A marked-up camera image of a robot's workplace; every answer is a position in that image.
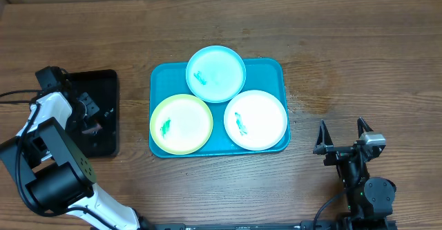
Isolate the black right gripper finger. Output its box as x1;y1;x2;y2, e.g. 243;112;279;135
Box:
316;119;334;148
357;117;372;137

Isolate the yellow-green plate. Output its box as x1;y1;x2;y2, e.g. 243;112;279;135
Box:
149;94;213;155

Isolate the brown bow-shaped sponge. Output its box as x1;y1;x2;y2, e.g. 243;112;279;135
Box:
81;124;102;135

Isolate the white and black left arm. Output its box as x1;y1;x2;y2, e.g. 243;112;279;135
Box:
1;82;149;229

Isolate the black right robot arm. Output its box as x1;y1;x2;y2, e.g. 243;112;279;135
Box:
307;117;397;229

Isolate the black plastic tray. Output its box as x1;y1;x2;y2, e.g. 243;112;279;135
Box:
66;70;119;158

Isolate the teal plastic serving tray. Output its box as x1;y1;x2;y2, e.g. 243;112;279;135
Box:
149;57;287;157

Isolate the white plate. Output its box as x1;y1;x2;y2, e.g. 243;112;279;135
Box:
224;90;288;151

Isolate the light blue plate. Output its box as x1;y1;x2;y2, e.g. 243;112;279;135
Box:
185;46;247;103

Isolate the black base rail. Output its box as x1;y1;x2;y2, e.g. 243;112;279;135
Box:
140;220;398;230

